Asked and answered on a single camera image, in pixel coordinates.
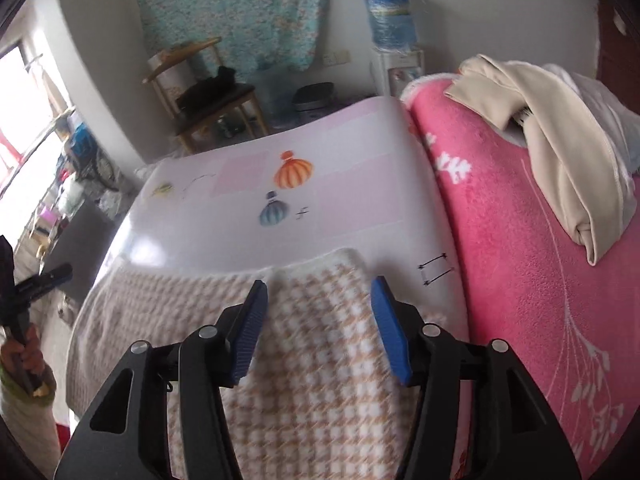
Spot person's left forearm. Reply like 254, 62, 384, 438
0, 365, 63, 466

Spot grey cabinet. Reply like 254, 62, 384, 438
42, 200, 118, 301

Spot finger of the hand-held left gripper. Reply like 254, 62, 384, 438
15, 264, 74, 301

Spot beige white houndstooth sweater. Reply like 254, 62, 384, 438
65, 247, 473, 480

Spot bicycle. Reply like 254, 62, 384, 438
80, 145, 121, 191

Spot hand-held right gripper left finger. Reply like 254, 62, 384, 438
54, 280, 268, 480

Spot dark waste bin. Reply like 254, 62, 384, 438
292, 82, 336, 113

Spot black cloth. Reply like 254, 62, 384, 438
177, 66, 238, 111

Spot teal floral cloth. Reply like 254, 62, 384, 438
132, 0, 349, 73

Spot person's left hand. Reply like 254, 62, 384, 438
0, 325, 48, 378

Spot pink floral blanket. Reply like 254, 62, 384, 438
402, 72, 640, 478

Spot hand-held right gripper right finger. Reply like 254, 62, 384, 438
371, 276, 583, 480

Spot beige garment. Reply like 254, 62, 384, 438
444, 54, 632, 266

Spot wooden chair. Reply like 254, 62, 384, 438
142, 36, 268, 155

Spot blue water bottle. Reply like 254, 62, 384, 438
362, 0, 418, 51

